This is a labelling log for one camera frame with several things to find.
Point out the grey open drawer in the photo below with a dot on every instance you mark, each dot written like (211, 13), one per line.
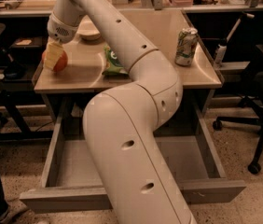
(70, 181)

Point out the green white soda can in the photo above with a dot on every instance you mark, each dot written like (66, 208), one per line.
(186, 46)

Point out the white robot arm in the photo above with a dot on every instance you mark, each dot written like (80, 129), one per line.
(119, 123)

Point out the green snack bag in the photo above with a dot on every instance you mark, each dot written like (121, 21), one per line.
(113, 66)

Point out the black round device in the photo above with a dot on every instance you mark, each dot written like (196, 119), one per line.
(14, 70)

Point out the black box on shelf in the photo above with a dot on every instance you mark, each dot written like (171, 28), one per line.
(37, 42)

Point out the white bowl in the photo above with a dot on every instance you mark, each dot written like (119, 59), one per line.
(87, 30)

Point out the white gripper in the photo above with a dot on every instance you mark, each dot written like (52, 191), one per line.
(61, 32)

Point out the red apple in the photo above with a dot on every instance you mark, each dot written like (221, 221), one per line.
(61, 62)

